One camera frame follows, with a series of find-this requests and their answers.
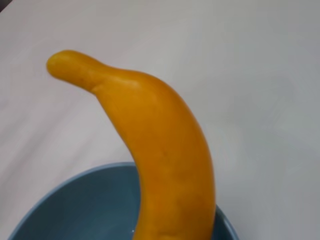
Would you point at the blue bowl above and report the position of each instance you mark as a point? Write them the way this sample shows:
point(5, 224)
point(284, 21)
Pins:
point(82, 205)

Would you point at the yellow banana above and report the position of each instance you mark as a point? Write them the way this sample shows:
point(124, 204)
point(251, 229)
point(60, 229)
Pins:
point(162, 150)

